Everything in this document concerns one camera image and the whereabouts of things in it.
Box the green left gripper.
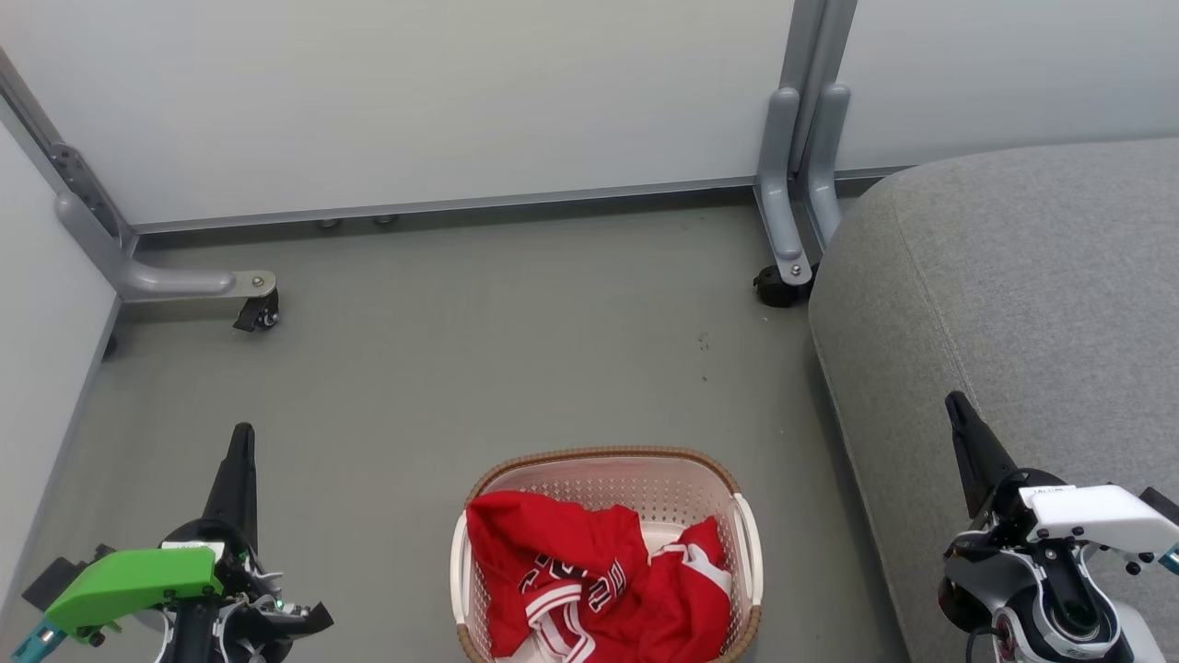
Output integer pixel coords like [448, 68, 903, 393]
[44, 424, 333, 641]

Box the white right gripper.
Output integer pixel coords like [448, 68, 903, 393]
[946, 391, 1179, 558]

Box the red jersey with white trim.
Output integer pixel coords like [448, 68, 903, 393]
[465, 490, 650, 663]

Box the grey fabric sofa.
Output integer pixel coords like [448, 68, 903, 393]
[809, 138, 1179, 663]

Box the black caster wheel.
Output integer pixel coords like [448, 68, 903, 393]
[753, 264, 811, 308]
[233, 289, 280, 333]

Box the short grey partition foot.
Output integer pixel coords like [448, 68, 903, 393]
[800, 83, 851, 246]

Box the white perforated laundry basket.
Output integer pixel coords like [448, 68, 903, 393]
[449, 447, 765, 663]

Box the grey partition leg with bracket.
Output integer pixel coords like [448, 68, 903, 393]
[0, 46, 277, 305]

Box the grey partition bottom rail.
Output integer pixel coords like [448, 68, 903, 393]
[129, 175, 758, 237]

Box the grey partition post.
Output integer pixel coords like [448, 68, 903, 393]
[778, 0, 858, 176]

